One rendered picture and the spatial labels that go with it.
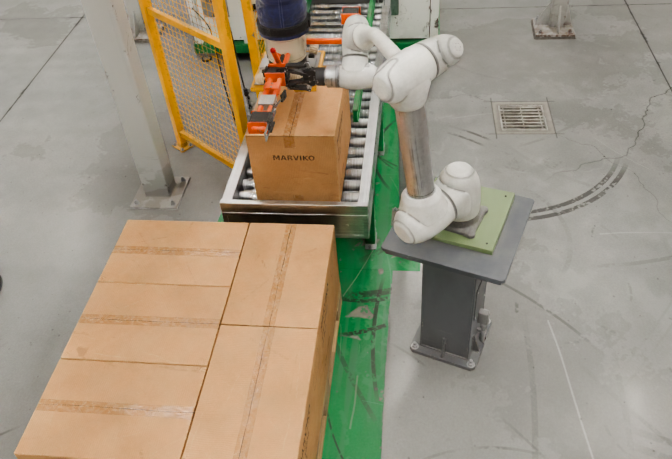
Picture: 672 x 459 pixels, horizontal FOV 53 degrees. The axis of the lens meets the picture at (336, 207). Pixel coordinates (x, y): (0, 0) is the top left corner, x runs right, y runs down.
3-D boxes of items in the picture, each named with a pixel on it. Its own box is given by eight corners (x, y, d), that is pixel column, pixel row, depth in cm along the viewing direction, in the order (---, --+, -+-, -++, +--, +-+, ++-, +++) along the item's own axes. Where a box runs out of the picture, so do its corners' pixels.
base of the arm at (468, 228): (492, 203, 279) (493, 193, 275) (473, 239, 266) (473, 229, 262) (450, 192, 287) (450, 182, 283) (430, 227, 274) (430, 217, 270)
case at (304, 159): (278, 130, 369) (268, 65, 343) (351, 130, 364) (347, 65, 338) (257, 203, 325) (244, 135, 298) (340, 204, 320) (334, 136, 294)
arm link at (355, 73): (341, 91, 279) (341, 59, 279) (378, 91, 278) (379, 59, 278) (338, 87, 269) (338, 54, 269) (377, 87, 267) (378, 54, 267)
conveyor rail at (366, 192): (384, 14, 496) (384, -11, 483) (391, 14, 495) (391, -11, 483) (359, 233, 325) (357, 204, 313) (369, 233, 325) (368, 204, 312)
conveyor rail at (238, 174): (297, 15, 504) (294, -9, 491) (304, 15, 503) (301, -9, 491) (227, 230, 333) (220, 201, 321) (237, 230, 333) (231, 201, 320)
